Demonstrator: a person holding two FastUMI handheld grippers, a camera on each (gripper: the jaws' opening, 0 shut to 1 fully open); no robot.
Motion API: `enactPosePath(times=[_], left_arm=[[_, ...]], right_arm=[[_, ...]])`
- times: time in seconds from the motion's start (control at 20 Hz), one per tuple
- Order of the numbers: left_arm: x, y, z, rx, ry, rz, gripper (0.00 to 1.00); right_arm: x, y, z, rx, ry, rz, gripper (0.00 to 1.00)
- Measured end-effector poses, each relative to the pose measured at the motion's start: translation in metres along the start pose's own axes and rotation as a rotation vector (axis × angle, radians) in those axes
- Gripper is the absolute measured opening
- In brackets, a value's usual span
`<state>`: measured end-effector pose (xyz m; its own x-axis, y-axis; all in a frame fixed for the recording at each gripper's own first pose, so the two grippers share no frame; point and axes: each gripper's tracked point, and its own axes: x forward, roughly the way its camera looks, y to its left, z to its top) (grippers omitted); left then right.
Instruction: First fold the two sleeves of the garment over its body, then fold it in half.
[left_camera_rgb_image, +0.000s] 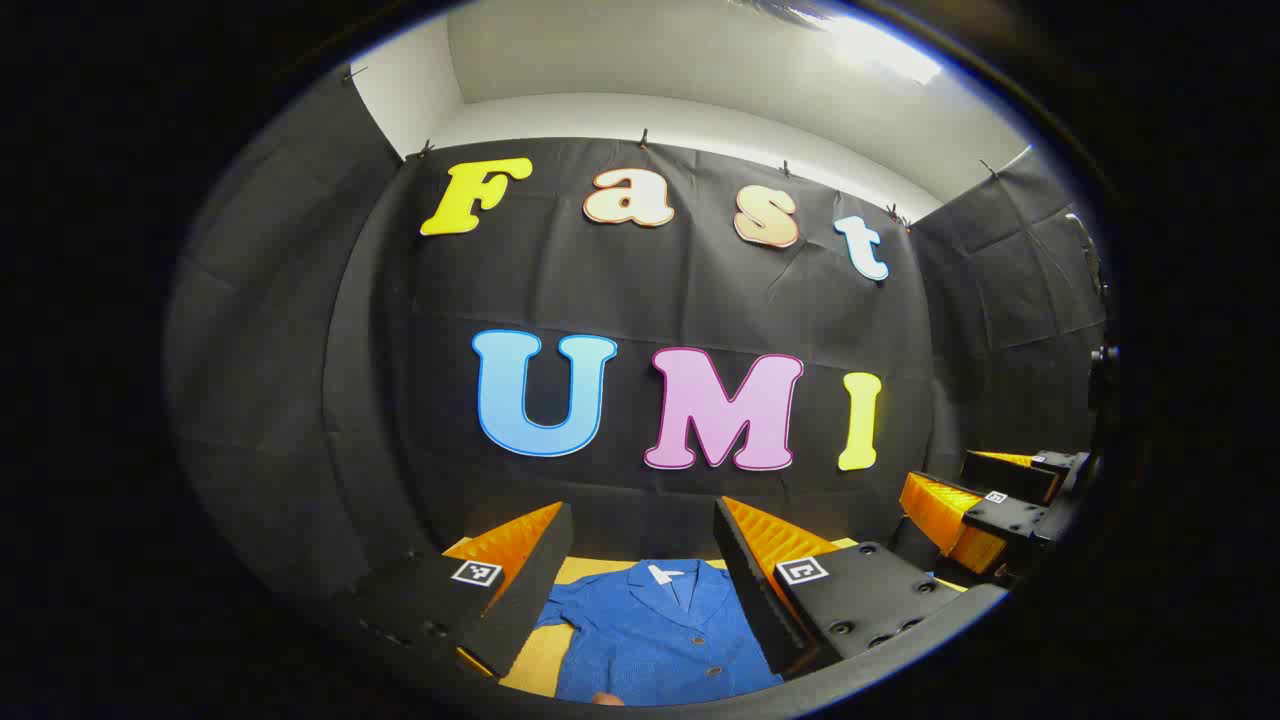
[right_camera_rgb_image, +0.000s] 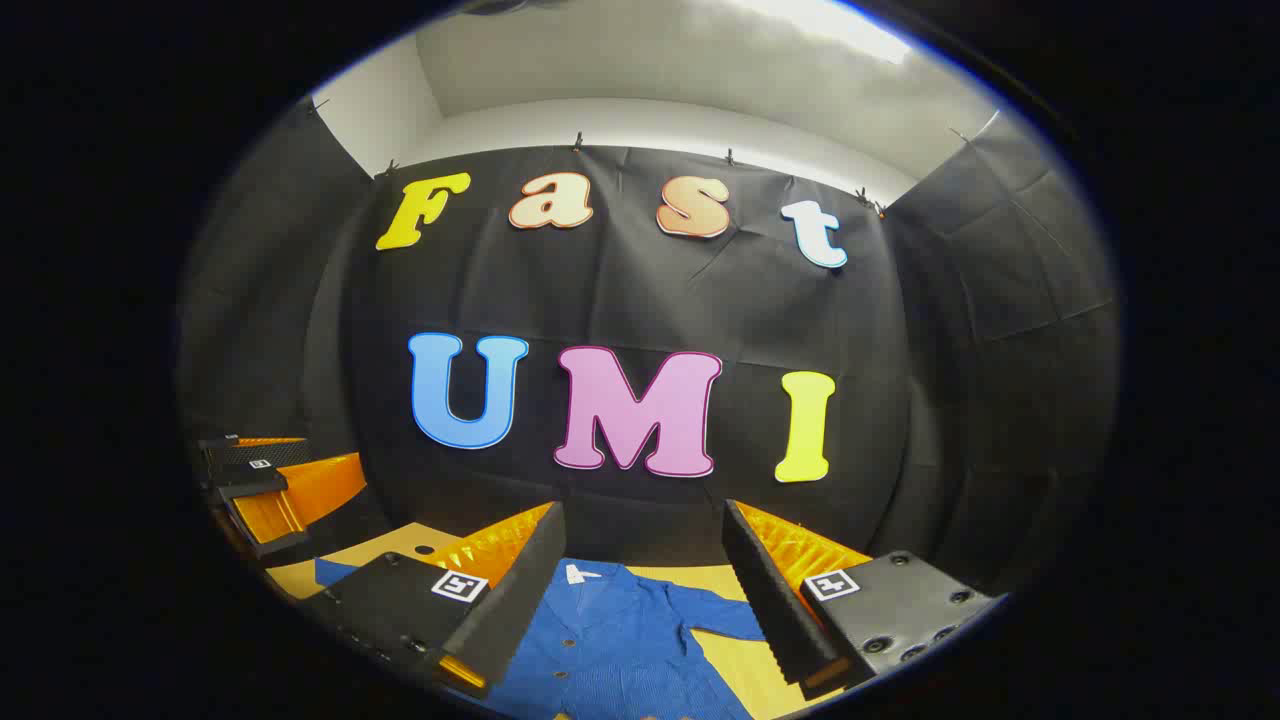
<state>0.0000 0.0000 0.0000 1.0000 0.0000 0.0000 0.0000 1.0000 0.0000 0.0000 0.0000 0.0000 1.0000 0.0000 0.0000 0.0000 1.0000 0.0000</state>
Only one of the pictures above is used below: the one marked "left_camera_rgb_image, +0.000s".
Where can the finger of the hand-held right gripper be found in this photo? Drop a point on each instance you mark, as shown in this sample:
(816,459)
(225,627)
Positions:
(1005,478)
(1000,515)

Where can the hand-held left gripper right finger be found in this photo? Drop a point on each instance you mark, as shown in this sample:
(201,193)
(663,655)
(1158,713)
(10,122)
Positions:
(745,590)

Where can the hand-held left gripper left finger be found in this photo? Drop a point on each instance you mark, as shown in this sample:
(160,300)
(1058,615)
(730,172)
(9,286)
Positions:
(530,590)

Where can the blue button shirt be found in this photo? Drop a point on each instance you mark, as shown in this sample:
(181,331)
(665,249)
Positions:
(650,630)

